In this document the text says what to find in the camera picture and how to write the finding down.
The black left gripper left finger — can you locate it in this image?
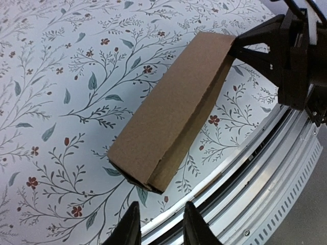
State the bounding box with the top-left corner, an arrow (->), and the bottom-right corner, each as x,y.
103,201 -> 141,245

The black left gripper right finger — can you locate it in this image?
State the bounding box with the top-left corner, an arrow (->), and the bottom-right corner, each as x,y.
183,201 -> 222,245

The brown cardboard paper box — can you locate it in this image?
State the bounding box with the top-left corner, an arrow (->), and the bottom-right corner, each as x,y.
107,32 -> 236,194

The floral patterned table mat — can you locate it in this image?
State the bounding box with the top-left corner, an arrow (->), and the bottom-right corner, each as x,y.
1,1 -> 277,244

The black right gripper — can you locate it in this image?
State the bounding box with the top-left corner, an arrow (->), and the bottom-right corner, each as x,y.
229,10 -> 326,125

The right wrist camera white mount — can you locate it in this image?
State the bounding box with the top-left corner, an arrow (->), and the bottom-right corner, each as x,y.
305,0 -> 326,45

